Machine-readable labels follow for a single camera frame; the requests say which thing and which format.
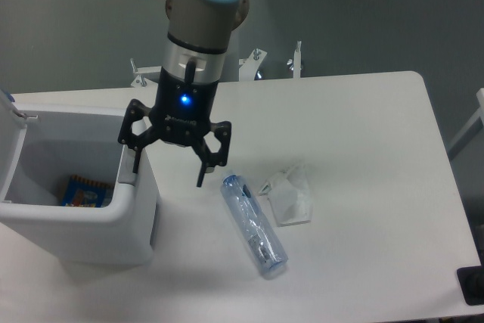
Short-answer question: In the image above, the white base bracket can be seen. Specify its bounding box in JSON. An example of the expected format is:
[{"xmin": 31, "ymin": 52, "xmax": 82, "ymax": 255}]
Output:
[
  {"xmin": 238, "ymin": 48, "xmax": 268, "ymax": 82},
  {"xmin": 130, "ymin": 58, "xmax": 162, "ymax": 88},
  {"xmin": 287, "ymin": 40, "xmax": 303, "ymax": 79}
]

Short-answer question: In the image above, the black clamp at table edge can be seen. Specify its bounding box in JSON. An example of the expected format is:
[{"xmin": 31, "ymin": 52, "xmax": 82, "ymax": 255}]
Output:
[{"xmin": 457, "ymin": 266, "xmax": 483, "ymax": 306}]

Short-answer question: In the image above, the white right base bracket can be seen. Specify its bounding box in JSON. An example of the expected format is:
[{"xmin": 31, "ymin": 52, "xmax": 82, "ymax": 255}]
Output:
[{"xmin": 287, "ymin": 40, "xmax": 303, "ymax": 79}]

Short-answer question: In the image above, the colourful snack packet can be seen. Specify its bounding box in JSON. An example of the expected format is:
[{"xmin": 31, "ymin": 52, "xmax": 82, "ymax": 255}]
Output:
[{"xmin": 60, "ymin": 175, "xmax": 114, "ymax": 208}]

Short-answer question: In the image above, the white middle base bracket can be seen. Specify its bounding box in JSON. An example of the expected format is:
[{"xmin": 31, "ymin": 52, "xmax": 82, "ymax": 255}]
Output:
[{"xmin": 238, "ymin": 48, "xmax": 268, "ymax": 82}]

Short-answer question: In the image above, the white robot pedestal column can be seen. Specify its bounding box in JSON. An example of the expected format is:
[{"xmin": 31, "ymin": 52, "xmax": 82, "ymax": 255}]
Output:
[{"xmin": 220, "ymin": 0, "xmax": 250, "ymax": 82}]

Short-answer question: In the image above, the white left base bracket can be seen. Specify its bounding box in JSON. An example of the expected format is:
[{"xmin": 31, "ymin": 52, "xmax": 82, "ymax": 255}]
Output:
[{"xmin": 130, "ymin": 58, "xmax": 162, "ymax": 88}]

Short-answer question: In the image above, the blue object behind trash can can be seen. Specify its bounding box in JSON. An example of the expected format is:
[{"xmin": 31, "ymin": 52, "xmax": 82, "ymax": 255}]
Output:
[{"xmin": 0, "ymin": 89, "xmax": 12, "ymax": 99}]

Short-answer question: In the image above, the crumpled white plastic wrapper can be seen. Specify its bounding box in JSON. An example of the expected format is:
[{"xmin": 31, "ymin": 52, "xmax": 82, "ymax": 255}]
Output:
[{"xmin": 258, "ymin": 163, "xmax": 313, "ymax": 227}]

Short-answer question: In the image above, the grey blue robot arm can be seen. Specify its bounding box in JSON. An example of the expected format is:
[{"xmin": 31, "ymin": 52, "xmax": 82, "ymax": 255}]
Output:
[{"xmin": 118, "ymin": 0, "xmax": 248, "ymax": 174}]

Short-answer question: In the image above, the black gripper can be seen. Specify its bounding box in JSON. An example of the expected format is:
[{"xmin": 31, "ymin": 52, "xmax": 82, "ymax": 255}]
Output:
[{"xmin": 117, "ymin": 66, "xmax": 232, "ymax": 188}]

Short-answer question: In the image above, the white frame at right edge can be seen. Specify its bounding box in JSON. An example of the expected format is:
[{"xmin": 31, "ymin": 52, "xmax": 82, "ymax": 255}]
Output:
[{"xmin": 447, "ymin": 88, "xmax": 483, "ymax": 160}]

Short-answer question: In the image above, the white plastic trash can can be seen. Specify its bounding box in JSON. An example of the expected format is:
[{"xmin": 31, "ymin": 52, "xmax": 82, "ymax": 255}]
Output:
[{"xmin": 1, "ymin": 96, "xmax": 159, "ymax": 265}]

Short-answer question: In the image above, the clear blue plastic bottle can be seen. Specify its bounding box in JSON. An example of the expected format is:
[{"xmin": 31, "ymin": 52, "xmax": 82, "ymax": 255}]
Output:
[{"xmin": 220, "ymin": 174, "xmax": 288, "ymax": 278}]

